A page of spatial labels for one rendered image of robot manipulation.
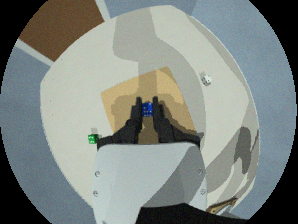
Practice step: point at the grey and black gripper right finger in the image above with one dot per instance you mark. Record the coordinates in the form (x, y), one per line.
(167, 131)

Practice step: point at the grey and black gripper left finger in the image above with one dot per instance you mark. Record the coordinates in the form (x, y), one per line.
(133, 126)

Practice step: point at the blue die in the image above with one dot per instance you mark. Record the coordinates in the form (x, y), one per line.
(147, 109)

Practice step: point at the small green die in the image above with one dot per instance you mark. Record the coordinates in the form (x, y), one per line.
(93, 138)

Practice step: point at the white die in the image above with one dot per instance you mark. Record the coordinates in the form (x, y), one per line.
(206, 79)

